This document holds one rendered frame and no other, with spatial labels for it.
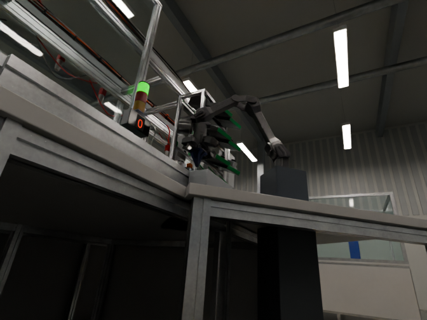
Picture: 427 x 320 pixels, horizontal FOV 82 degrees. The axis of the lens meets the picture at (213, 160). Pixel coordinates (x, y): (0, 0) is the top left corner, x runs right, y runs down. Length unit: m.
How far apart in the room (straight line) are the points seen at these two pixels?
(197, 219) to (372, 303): 4.34
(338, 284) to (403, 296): 0.81
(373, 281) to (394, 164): 5.94
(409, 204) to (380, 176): 1.11
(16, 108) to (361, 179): 9.74
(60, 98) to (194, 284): 0.47
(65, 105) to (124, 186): 0.19
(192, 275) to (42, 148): 0.39
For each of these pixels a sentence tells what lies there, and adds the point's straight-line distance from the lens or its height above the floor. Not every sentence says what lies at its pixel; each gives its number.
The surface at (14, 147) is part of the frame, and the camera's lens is 0.41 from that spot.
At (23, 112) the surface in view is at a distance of 0.41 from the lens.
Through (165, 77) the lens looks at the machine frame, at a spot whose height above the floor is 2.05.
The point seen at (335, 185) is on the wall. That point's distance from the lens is 9.80.
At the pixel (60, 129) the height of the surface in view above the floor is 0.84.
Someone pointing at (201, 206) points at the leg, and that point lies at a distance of 0.63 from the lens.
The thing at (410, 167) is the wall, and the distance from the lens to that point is 10.14.
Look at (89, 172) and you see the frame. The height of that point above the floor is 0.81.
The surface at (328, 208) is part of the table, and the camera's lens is 0.78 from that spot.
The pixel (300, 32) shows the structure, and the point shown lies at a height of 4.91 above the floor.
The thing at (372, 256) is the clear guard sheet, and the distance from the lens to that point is 4.84.
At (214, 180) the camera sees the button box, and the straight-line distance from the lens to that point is 0.82.
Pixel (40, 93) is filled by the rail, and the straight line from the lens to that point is 0.53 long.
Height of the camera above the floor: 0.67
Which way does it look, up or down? 23 degrees up
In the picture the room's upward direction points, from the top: 4 degrees clockwise
